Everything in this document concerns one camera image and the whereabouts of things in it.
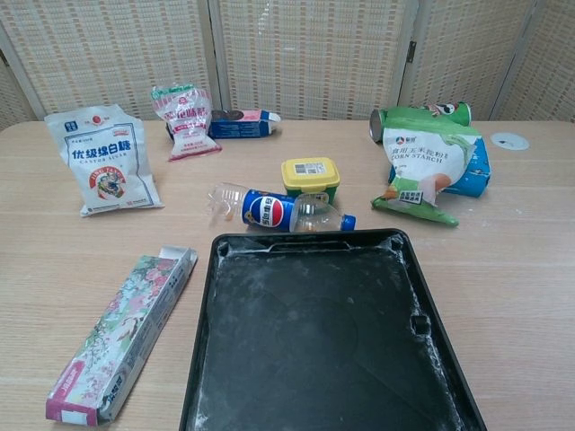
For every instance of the blue sandwich cookie box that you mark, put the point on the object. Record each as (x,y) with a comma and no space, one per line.
(238,128)

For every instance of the green Pringles can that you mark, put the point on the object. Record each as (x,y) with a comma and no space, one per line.
(457,114)

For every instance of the crushed Pepsi plastic bottle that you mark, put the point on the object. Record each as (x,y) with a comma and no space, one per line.
(265,211)

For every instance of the woven folding screen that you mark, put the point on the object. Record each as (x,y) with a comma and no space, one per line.
(314,54)

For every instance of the corn starch bag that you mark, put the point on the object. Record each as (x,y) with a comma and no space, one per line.
(418,155)

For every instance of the floral cling wrap box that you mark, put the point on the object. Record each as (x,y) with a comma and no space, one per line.
(126,328)

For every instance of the white castor sugar bag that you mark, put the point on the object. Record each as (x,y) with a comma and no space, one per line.
(103,157)

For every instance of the pink white salt bag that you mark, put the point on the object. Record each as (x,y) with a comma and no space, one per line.
(188,123)

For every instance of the blue chocolate chip cookie box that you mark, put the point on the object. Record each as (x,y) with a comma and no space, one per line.
(477,176)

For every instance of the yellow lidded green container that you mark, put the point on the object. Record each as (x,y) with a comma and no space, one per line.
(310,173)

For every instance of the black screen hinge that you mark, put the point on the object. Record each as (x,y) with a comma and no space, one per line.
(411,51)

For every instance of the black baking tray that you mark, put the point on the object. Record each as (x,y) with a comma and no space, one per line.
(314,341)

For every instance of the white round table grommet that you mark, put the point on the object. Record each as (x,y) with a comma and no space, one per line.
(510,140)

